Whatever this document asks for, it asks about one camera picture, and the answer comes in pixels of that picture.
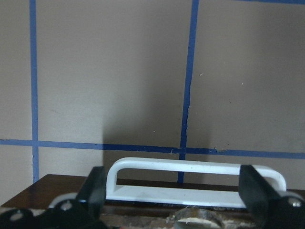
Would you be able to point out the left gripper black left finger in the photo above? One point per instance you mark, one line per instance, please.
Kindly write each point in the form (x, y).
(90, 200)

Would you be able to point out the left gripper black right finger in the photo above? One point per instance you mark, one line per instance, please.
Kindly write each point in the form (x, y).
(269, 208)

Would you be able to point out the light wooden drawer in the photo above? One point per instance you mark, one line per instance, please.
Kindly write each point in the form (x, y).
(50, 204)

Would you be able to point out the white drawer handle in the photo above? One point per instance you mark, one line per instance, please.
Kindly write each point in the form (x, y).
(173, 195)

